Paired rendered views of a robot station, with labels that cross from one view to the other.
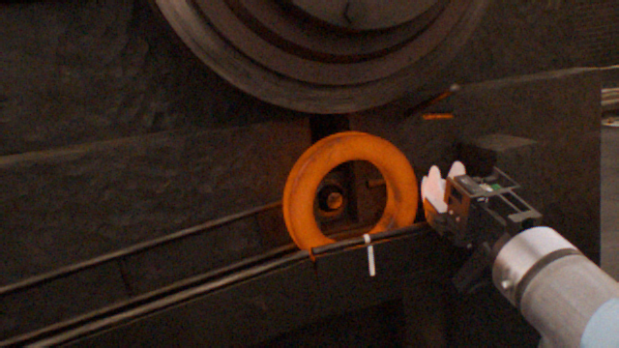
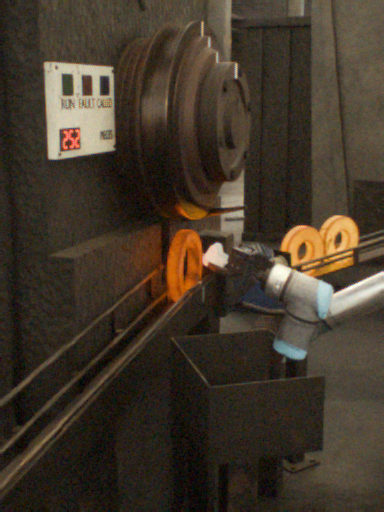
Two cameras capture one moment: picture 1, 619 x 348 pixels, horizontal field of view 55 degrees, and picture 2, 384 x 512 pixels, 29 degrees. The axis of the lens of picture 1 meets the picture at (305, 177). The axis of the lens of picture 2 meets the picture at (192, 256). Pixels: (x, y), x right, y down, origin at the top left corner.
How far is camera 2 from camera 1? 1.46 m
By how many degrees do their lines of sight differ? 52
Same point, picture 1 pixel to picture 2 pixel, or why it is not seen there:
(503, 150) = (227, 236)
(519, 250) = (279, 272)
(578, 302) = (310, 284)
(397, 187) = (199, 257)
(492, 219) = (258, 264)
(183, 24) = (173, 176)
